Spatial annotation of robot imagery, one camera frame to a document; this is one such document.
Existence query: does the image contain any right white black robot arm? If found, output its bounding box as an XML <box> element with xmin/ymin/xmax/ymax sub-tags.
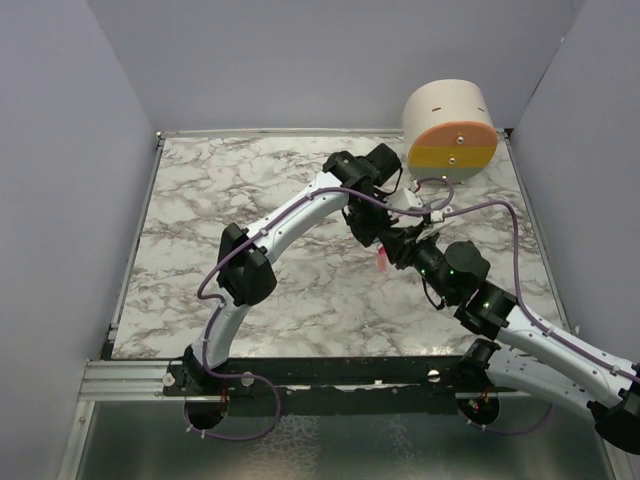
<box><xmin>380</xmin><ymin>227</ymin><xmax>639</xmax><ymax>454</ymax></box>

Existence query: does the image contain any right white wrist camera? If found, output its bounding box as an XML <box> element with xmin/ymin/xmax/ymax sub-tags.
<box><xmin>418</xmin><ymin>206</ymin><xmax>453</xmax><ymax>239</ymax></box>

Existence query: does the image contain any beige cylinder striped key holder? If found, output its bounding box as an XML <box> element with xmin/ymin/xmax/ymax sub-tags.
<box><xmin>402</xmin><ymin>79</ymin><xmax>498</xmax><ymax>183</ymax></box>

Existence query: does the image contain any black front mounting bar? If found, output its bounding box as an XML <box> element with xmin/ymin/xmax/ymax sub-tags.
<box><xmin>163</xmin><ymin>340</ymin><xmax>501</xmax><ymax>417</ymax></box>

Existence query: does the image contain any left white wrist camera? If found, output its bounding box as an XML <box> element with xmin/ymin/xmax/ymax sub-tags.
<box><xmin>386</xmin><ymin>188</ymin><xmax>424</xmax><ymax>211</ymax></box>

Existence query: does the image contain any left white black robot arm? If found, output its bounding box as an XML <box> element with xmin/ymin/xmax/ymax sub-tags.
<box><xmin>183</xmin><ymin>143</ymin><xmax>402</xmax><ymax>395</ymax></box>

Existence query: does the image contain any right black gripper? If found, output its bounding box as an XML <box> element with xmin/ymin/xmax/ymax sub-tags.
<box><xmin>378</xmin><ymin>220</ymin><xmax>456</xmax><ymax>304</ymax></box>

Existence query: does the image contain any aluminium table frame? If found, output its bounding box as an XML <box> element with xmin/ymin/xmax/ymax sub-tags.
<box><xmin>61</xmin><ymin>129</ymin><xmax>639</xmax><ymax>479</ymax></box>

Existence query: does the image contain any pink tag metal keyring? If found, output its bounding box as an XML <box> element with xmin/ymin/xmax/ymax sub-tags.
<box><xmin>376</xmin><ymin>244</ymin><xmax>388</xmax><ymax>272</ymax></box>

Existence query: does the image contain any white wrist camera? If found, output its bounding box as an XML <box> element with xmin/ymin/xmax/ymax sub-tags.
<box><xmin>386</xmin><ymin>188</ymin><xmax>424</xmax><ymax>211</ymax></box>
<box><xmin>418</xmin><ymin>206</ymin><xmax>453</xmax><ymax>239</ymax></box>

